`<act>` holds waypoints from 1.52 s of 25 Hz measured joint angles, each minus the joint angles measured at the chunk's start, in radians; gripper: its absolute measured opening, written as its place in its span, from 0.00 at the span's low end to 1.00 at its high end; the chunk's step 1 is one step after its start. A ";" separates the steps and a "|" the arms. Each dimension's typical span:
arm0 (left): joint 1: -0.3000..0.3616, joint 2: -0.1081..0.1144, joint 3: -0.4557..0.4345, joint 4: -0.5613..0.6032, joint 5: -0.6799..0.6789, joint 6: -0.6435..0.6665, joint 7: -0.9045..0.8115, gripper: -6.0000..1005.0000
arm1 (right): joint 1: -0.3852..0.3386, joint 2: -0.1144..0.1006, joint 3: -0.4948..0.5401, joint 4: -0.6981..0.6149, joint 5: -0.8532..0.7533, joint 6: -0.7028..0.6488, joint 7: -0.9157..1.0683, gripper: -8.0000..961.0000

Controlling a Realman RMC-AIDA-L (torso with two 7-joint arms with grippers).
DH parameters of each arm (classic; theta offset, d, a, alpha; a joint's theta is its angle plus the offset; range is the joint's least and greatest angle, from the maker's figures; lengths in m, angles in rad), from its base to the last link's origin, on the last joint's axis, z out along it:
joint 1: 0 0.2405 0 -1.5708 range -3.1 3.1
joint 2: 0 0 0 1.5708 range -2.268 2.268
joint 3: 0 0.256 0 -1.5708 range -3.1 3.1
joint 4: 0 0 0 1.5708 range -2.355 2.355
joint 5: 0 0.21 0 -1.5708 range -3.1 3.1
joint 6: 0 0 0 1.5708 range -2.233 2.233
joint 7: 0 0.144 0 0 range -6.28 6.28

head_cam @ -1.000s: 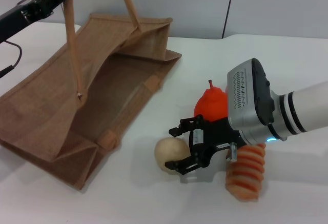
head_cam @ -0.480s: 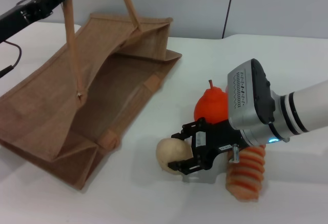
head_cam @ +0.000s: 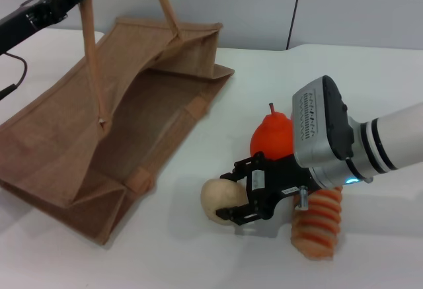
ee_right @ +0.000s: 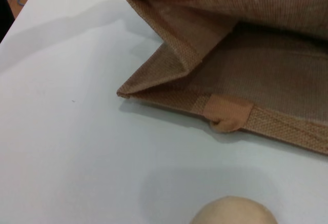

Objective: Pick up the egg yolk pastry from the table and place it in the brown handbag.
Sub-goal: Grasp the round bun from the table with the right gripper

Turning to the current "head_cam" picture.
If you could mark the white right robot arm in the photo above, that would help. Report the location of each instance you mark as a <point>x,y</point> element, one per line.
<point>396,137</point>

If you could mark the orange pear-shaped fruit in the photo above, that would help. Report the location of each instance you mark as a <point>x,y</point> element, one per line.
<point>271,137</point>

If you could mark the orange striped bread roll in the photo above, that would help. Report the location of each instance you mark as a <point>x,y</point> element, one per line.
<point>317,232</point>

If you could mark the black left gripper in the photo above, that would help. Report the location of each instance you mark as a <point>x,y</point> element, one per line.
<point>29,16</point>

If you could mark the brown woven handbag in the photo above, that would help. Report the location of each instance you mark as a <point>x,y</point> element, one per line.
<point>49,137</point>

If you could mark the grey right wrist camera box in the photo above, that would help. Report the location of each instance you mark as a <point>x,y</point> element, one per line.
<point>314,127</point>

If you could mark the beige round egg yolk pastry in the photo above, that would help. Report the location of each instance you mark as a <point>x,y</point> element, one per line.
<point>221,196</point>

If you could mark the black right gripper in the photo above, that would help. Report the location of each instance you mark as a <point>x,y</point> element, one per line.
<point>281,180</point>

